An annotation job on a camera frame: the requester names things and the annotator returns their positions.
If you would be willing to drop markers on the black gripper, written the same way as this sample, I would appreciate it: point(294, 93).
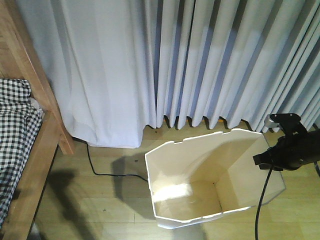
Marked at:
point(286, 155)

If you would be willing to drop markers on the white plastic trash bin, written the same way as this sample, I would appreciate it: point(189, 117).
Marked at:
point(203, 178)

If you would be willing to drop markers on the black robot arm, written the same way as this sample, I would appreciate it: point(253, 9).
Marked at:
point(314, 136)

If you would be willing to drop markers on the white pleated curtain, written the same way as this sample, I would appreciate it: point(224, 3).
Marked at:
point(116, 66)

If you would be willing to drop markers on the black white checkered bedding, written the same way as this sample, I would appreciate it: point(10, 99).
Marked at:
point(20, 122)

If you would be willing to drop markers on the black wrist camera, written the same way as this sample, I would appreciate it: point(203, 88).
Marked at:
point(282, 120)

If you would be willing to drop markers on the wooden bed frame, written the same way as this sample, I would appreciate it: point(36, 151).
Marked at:
point(19, 60)

